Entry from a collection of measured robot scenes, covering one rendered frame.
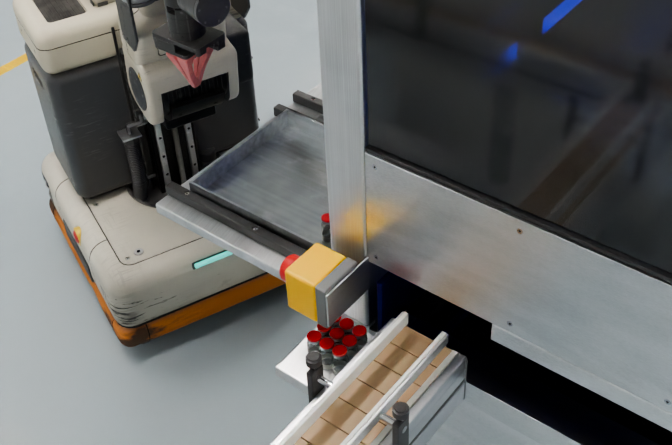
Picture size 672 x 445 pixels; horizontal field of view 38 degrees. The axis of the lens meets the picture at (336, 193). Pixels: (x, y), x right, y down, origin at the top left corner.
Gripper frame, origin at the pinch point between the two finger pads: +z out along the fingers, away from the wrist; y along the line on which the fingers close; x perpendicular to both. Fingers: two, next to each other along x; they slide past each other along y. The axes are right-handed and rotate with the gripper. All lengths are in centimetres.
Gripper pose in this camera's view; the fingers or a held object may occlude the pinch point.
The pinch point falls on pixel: (195, 81)
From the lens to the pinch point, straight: 159.2
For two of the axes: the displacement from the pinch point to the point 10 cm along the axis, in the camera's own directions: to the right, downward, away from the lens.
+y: 7.9, 3.6, -4.9
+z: 0.4, 7.7, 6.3
